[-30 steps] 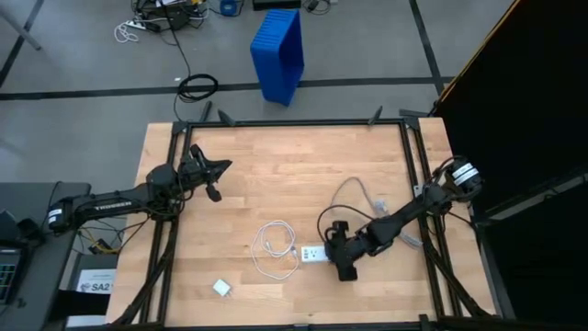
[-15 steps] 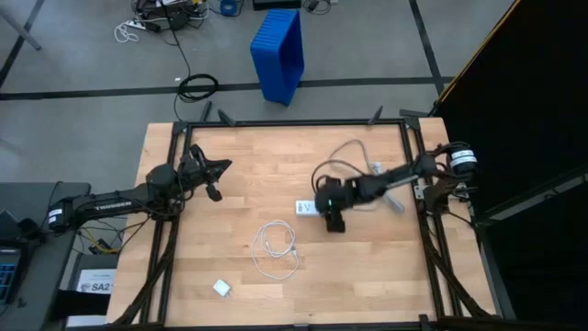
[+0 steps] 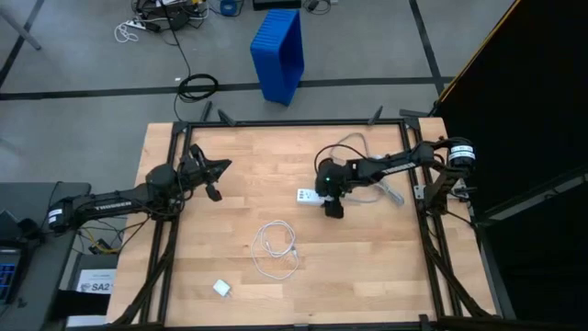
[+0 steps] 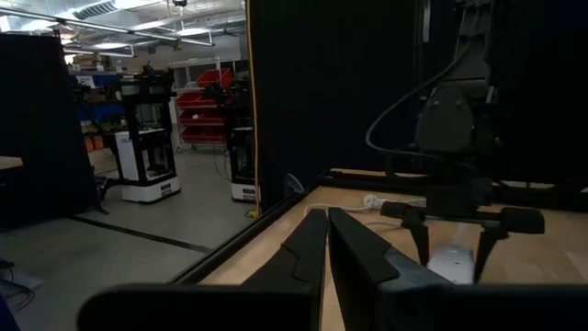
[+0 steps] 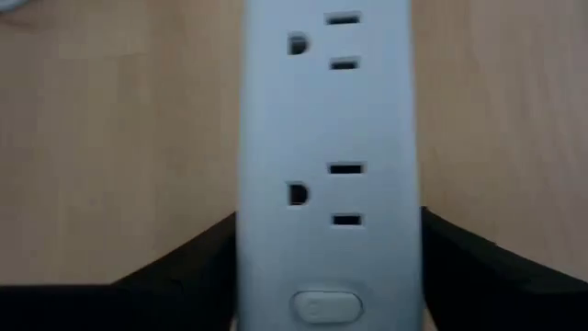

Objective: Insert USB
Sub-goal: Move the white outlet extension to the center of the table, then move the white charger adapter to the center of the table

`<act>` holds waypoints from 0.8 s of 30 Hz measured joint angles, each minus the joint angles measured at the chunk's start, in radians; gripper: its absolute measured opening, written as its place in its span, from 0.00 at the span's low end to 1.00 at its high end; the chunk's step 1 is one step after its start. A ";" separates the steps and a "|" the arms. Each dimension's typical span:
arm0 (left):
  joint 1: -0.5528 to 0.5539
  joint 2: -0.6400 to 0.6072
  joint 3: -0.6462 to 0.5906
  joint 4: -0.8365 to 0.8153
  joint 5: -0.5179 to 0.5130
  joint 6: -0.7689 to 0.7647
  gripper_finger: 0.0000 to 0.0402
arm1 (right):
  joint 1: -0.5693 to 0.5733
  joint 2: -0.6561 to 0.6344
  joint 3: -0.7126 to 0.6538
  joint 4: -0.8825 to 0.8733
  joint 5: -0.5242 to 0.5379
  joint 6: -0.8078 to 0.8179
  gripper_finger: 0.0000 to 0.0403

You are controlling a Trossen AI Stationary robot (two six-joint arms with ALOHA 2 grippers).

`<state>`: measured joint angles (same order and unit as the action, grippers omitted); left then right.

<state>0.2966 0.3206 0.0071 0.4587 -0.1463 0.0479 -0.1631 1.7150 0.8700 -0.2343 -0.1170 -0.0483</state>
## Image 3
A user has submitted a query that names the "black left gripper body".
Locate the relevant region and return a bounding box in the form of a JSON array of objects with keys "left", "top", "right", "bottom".
[{"left": 178, "top": 143, "right": 214, "bottom": 190}]

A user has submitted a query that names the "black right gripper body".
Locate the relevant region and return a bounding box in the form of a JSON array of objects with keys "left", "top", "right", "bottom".
[{"left": 314, "top": 157, "right": 353, "bottom": 200}]

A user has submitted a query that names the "white power strip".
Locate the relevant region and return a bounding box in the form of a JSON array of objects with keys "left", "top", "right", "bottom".
[{"left": 296, "top": 188, "right": 328, "bottom": 207}]

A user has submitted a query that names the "white USB cable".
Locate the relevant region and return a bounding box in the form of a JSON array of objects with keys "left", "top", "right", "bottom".
[{"left": 250, "top": 219, "right": 300, "bottom": 281}]

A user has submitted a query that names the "white USB charger adapter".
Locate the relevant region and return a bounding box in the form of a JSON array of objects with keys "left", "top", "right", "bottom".
[{"left": 211, "top": 279, "right": 232, "bottom": 298}]

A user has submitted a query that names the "blue plastic crate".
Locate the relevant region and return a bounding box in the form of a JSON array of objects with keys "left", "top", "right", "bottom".
[{"left": 249, "top": 7, "right": 306, "bottom": 107}]

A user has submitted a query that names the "white printed sign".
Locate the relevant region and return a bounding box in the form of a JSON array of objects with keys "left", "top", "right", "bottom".
[{"left": 75, "top": 268, "right": 117, "bottom": 295}]

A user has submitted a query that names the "black flat box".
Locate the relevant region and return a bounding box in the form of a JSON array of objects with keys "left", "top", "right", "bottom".
[{"left": 252, "top": 0, "right": 302, "bottom": 11}]

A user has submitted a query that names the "dark grey desk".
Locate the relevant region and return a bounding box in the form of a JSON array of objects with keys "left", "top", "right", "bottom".
[{"left": 0, "top": 181, "right": 93, "bottom": 331}]

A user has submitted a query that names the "black curtain panel yellow edge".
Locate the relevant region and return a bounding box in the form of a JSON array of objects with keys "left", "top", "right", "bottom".
[{"left": 434, "top": 0, "right": 588, "bottom": 331}]

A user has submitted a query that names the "laptop with blue keys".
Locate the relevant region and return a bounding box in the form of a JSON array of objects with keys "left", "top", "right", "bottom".
[{"left": 0, "top": 209, "right": 28, "bottom": 304}]

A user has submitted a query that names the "grey braided power cord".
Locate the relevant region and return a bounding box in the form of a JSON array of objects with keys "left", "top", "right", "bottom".
[{"left": 337, "top": 131, "right": 406, "bottom": 207}]

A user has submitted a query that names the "black coiled cable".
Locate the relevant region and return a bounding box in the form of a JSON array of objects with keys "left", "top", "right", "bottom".
[{"left": 176, "top": 73, "right": 221, "bottom": 103}]

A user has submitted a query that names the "black cable tangle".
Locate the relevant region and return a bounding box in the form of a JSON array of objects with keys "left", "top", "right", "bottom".
[{"left": 132, "top": 0, "right": 208, "bottom": 33}]

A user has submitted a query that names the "white extension cord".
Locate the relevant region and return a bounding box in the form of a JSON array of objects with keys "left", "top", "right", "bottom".
[{"left": 113, "top": 17, "right": 160, "bottom": 44}]

